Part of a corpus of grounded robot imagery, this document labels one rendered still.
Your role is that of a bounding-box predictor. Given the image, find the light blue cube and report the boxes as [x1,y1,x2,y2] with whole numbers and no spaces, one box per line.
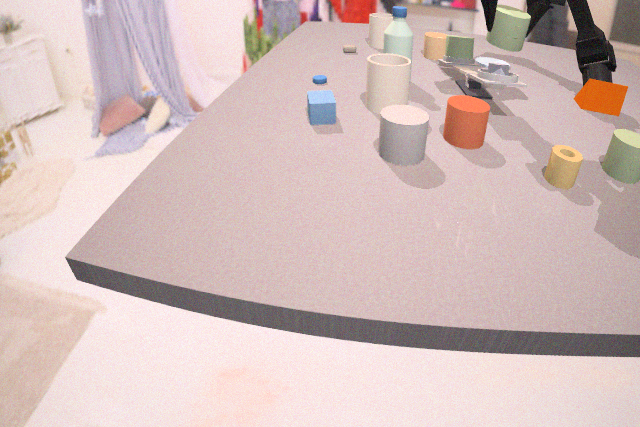
[307,90,336,125]

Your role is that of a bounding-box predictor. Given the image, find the white round disc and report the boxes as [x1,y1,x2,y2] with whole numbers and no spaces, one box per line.
[475,57,510,68]

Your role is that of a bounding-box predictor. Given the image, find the grey cylinder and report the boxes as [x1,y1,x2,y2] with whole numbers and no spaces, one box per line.
[378,105,429,166]

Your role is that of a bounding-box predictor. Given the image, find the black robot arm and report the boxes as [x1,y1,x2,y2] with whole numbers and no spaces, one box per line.
[567,0,617,86]

